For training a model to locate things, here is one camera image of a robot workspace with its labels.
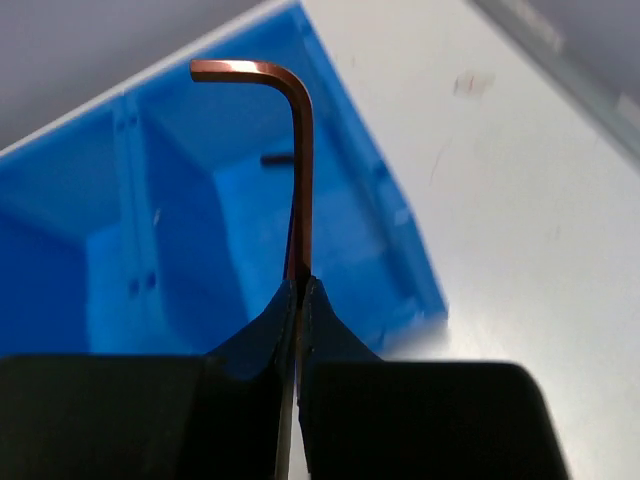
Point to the brown hex key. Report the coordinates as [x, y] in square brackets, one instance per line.
[298, 259]

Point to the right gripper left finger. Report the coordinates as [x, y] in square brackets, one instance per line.
[225, 414]

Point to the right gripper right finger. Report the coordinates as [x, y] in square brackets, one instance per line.
[366, 418]

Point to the blue plastic compartment bin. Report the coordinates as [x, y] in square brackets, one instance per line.
[156, 220]

